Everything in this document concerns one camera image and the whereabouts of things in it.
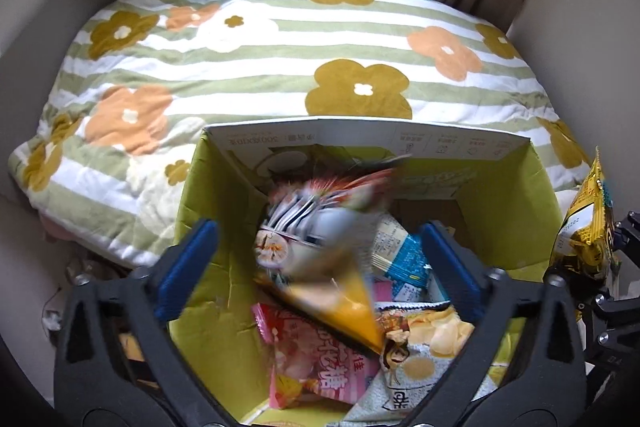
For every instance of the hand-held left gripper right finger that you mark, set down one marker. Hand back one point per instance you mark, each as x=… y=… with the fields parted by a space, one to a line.
x=450 y=272

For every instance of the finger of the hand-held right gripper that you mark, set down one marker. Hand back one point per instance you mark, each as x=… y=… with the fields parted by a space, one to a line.
x=627 y=239
x=612 y=312

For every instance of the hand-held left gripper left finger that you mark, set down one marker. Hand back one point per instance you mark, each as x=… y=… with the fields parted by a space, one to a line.
x=186 y=269

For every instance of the yellow and black snack packet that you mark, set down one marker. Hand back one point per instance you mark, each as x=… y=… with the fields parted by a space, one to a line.
x=582 y=227

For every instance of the blue and white snack packet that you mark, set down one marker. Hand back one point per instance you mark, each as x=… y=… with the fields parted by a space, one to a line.
x=402 y=257

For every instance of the yellow cardboard box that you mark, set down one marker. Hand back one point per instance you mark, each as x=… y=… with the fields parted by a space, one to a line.
x=215 y=332

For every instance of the pale potato chip packet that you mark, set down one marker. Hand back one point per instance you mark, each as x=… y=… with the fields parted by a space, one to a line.
x=415 y=357

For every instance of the orange and white snack packet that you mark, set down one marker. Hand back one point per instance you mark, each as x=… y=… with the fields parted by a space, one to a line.
x=320 y=247

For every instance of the pink candy packet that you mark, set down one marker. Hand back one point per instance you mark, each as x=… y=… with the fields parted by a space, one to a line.
x=320 y=357

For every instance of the pink pillow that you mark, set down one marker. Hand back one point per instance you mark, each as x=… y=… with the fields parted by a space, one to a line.
x=65 y=234

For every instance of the floral striped blanket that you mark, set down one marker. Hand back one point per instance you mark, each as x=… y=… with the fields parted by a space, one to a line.
x=225 y=72

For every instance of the grey bed headboard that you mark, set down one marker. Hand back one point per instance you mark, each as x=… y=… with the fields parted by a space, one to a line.
x=55 y=12

